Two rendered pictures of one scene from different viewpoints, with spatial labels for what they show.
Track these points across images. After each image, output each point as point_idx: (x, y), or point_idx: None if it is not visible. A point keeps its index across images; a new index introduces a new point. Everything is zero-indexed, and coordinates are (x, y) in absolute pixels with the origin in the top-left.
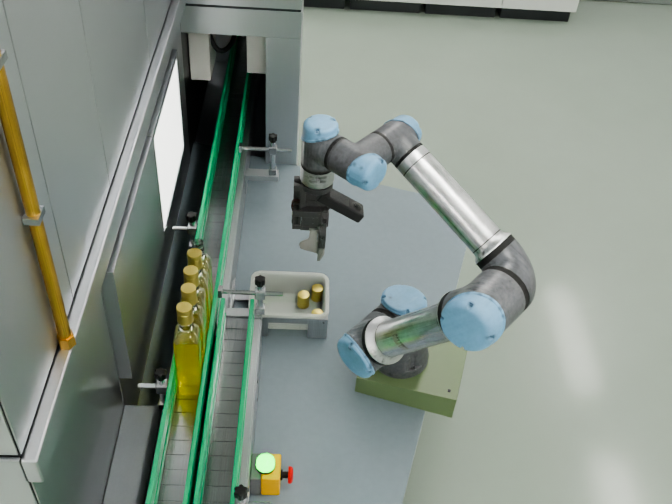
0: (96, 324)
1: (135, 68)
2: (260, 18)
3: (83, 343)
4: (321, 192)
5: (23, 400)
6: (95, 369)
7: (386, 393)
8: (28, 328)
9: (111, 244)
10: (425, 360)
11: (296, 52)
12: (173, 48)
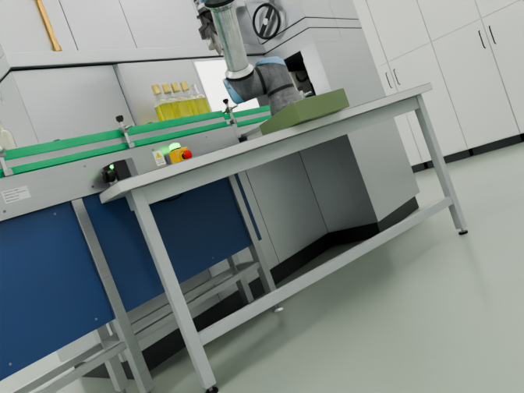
0: (107, 84)
1: (182, 33)
2: (294, 41)
3: (73, 61)
4: (202, 10)
5: (12, 37)
6: (102, 100)
7: (272, 127)
8: (24, 21)
9: (121, 57)
10: (293, 100)
11: (315, 51)
12: (253, 65)
